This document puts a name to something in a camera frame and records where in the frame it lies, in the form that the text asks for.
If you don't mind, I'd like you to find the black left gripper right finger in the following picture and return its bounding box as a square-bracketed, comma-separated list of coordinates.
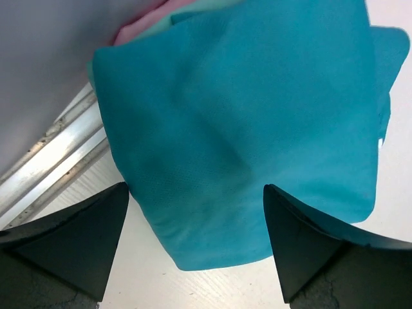
[263, 185, 411, 308]

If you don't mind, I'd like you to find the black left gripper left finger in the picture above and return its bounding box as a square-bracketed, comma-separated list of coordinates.
[1, 182, 129, 308]

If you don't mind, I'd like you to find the teal t-shirt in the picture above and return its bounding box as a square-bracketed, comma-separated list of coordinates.
[97, 1, 410, 271]

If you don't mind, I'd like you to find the pink folded t-shirt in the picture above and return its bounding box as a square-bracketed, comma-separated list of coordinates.
[113, 0, 194, 46]

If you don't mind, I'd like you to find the mint green folded t-shirt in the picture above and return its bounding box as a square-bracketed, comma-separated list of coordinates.
[88, 1, 253, 100]

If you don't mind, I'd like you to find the aluminium rail frame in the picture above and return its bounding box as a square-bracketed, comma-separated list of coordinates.
[1, 84, 108, 229]

